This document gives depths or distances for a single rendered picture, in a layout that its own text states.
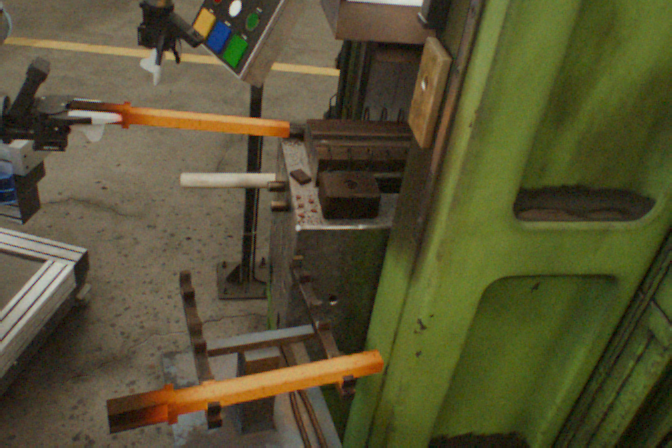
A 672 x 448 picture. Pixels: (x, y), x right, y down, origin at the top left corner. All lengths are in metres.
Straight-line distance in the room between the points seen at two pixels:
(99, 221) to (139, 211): 0.17
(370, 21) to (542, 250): 0.54
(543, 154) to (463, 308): 0.32
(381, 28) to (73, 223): 1.85
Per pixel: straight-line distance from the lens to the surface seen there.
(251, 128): 1.29
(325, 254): 1.42
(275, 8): 1.80
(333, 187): 1.37
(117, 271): 2.61
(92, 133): 1.30
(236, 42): 1.86
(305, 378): 1.04
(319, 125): 1.57
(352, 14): 1.30
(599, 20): 1.07
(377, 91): 1.68
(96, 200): 2.97
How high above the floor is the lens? 1.76
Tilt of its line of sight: 35 degrees down
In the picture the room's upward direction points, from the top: 9 degrees clockwise
